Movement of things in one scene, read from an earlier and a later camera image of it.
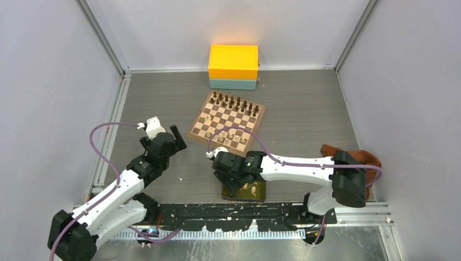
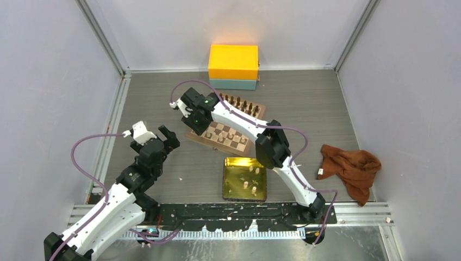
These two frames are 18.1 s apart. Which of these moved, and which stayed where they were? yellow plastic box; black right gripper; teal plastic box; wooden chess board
Moved: black right gripper
Stayed: wooden chess board; yellow plastic box; teal plastic box
